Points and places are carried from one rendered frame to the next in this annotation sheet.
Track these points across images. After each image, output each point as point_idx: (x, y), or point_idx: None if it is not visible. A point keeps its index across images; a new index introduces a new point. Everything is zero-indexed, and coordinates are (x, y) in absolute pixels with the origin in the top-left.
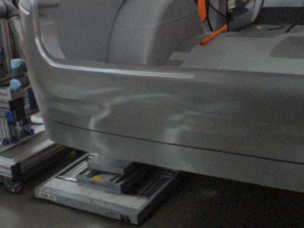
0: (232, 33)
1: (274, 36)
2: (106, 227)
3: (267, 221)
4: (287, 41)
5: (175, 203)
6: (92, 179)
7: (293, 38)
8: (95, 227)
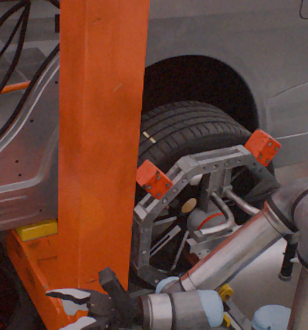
0: (17, 84)
1: (23, 49)
2: (239, 300)
3: None
4: (46, 37)
5: (134, 289)
6: (231, 324)
7: (27, 37)
8: (250, 307)
